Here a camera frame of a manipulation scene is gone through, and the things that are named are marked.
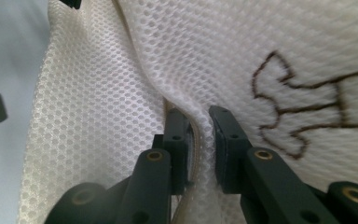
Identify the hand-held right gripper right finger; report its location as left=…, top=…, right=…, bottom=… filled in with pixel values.
left=208, top=105, right=255, bottom=196

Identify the white table board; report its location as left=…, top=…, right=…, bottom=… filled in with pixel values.
left=0, top=0, right=52, bottom=224

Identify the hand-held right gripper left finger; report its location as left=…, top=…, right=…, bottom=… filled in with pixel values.
left=151, top=106, right=198, bottom=196

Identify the cream cloth with print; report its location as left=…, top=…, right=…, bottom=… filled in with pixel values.
left=17, top=0, right=358, bottom=224

